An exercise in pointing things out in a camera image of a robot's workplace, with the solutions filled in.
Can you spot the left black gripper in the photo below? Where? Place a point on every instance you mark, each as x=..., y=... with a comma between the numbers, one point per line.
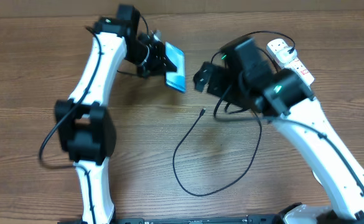
x=160, y=64

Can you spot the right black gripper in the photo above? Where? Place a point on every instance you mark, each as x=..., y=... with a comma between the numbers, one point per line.
x=221, y=76

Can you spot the blue Galaxy smartphone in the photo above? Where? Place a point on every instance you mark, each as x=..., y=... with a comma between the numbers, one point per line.
x=175, y=68

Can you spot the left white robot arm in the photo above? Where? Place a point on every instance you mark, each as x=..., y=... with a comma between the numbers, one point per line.
x=83, y=123

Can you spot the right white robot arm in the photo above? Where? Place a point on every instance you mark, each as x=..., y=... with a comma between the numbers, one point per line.
x=278, y=90

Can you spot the white charger adapter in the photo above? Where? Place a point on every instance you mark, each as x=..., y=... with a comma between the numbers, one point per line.
x=286, y=55

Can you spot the white power strip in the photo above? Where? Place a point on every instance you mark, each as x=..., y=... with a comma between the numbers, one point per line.
x=296, y=65

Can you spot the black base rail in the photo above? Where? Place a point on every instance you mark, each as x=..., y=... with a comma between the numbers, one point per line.
x=250, y=219

